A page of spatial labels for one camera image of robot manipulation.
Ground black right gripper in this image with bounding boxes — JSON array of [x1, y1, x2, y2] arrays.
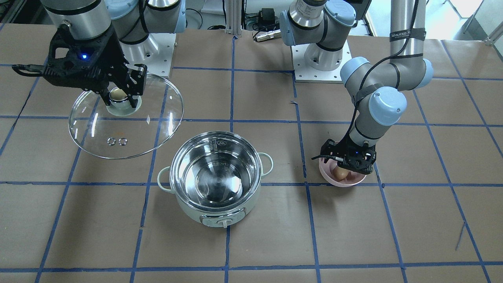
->
[[11, 24, 147, 108]]

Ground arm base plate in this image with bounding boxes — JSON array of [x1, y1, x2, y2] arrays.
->
[[291, 42, 352, 84], [121, 33, 176, 78]]

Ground glass pot lid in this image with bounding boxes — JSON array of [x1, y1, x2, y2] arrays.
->
[[68, 73, 184, 160]]

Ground black power adapter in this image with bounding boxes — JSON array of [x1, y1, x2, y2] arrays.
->
[[257, 8, 275, 26]]

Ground aluminium frame post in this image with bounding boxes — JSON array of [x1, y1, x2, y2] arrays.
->
[[223, 0, 245, 38]]

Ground pale green electric pot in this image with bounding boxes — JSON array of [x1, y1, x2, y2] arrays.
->
[[157, 131, 274, 228]]

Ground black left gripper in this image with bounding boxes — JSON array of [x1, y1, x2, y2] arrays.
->
[[312, 139, 376, 175]]

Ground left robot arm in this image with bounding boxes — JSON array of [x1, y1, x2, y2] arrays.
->
[[279, 0, 433, 175]]

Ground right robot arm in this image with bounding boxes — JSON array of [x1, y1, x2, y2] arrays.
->
[[12, 0, 186, 109]]

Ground brown egg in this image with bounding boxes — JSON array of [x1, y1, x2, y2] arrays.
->
[[332, 167, 350, 182]]

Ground pink bowl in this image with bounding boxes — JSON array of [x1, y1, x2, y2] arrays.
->
[[318, 159, 366, 187]]

